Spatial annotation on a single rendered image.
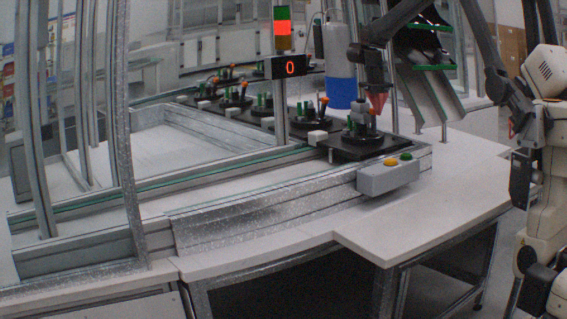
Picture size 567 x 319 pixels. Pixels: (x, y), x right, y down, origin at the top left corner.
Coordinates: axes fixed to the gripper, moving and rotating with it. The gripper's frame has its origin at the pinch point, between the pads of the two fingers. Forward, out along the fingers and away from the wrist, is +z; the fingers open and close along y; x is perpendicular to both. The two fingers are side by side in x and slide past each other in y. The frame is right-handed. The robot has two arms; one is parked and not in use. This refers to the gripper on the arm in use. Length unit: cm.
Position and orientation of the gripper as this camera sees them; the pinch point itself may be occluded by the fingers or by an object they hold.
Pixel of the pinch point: (378, 112)
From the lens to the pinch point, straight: 169.8
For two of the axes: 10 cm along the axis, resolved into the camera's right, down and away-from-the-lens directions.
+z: 0.5, 9.6, 2.8
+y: -8.1, 2.0, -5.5
